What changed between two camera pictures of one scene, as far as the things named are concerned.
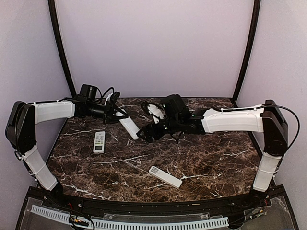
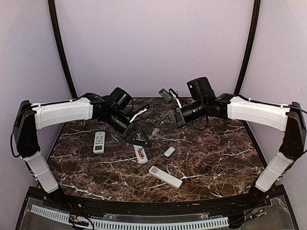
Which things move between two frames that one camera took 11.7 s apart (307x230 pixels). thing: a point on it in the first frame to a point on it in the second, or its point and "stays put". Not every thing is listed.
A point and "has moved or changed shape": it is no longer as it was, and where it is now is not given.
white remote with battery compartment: (128, 124) has moved or changed shape
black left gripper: (109, 112) to (126, 136)
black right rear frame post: (254, 26) stays put
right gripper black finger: (143, 132) to (168, 121)
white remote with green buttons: (99, 142) stays put
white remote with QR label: (165, 177) stays put
